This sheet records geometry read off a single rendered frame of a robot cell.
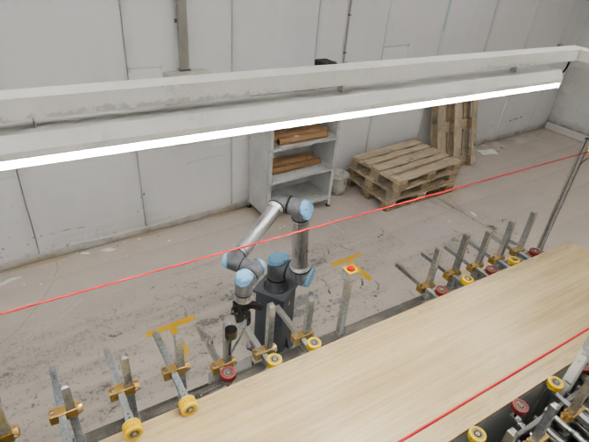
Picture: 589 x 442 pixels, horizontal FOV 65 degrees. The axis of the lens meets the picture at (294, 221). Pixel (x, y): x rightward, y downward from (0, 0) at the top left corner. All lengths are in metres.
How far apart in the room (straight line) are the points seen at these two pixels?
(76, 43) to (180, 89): 3.00
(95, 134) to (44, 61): 3.01
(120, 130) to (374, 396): 1.78
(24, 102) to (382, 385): 2.01
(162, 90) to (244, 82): 0.23
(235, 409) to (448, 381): 1.10
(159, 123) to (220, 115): 0.17
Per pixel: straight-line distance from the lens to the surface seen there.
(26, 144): 1.24
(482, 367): 2.80
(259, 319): 3.56
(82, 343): 4.03
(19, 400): 3.82
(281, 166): 5.12
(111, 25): 4.29
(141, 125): 1.27
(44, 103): 1.23
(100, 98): 1.24
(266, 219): 2.68
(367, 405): 2.44
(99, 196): 4.74
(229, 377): 2.46
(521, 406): 2.72
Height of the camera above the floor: 2.83
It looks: 33 degrees down
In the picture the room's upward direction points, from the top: 5 degrees clockwise
